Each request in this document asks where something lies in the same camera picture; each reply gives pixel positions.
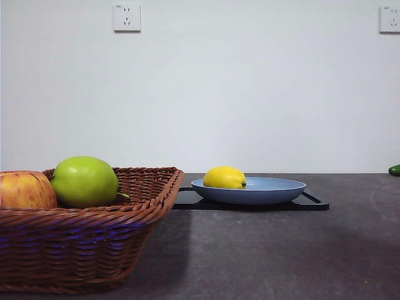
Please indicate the yellow lemon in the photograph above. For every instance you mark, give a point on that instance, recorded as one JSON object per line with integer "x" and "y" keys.
{"x": 223, "y": 177}

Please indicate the blue round plate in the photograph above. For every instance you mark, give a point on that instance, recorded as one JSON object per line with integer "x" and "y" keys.
{"x": 253, "y": 193}

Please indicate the brown wicker basket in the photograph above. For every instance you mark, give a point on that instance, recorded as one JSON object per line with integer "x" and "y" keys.
{"x": 78, "y": 243}

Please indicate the green apple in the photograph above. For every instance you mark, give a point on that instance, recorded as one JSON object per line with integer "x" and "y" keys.
{"x": 84, "y": 181}

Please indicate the black flat tray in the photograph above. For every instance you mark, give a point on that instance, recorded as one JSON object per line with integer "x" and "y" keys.
{"x": 309, "y": 204}

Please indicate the red yellow apple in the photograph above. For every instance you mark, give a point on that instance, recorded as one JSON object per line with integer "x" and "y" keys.
{"x": 25, "y": 190}

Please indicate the dark green vegetable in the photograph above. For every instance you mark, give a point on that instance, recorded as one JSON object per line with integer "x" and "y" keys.
{"x": 395, "y": 169}

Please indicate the white wall socket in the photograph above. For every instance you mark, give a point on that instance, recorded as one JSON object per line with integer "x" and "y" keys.
{"x": 126, "y": 17}
{"x": 390, "y": 19}

